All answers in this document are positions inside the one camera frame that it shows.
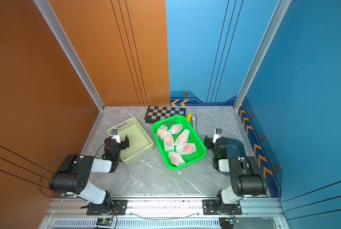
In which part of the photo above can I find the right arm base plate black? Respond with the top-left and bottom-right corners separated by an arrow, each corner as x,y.
202,199 -> 242,215

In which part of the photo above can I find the right aluminium corner post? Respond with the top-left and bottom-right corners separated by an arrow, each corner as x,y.
233,0 -> 291,112

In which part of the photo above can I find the black white checkerboard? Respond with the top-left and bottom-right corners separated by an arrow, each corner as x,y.
144,106 -> 186,124

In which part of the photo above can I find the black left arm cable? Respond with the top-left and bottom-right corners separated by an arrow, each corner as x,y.
38,143 -> 107,199

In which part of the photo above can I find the aluminium corner post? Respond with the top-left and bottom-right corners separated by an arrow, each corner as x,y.
34,0 -> 105,112
233,0 -> 291,112

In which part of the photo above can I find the left aluminium corner post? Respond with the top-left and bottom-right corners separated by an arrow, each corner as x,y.
34,0 -> 105,112

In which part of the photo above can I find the dark teal plastic tray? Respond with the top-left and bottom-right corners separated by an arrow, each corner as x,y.
227,138 -> 246,157

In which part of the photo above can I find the pale green plastic basket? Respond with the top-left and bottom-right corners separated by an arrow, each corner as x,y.
107,117 -> 153,164

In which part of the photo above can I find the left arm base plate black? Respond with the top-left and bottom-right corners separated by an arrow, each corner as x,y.
86,199 -> 128,216

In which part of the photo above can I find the aluminium front rail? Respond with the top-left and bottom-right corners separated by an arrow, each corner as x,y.
40,195 -> 289,229

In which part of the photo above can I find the grey cylinder yellow tip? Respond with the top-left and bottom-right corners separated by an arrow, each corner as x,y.
187,113 -> 197,132

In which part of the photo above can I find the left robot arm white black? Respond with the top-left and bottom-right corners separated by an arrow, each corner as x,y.
49,134 -> 129,215

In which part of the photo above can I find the bright green plastic basket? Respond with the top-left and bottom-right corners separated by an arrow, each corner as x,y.
151,115 -> 206,170

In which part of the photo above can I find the green circuit board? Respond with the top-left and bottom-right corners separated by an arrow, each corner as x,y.
95,218 -> 113,229

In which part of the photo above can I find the small right circuit board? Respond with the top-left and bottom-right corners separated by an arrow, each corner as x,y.
219,218 -> 240,229

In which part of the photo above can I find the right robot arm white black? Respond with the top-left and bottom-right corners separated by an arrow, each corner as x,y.
204,135 -> 267,214

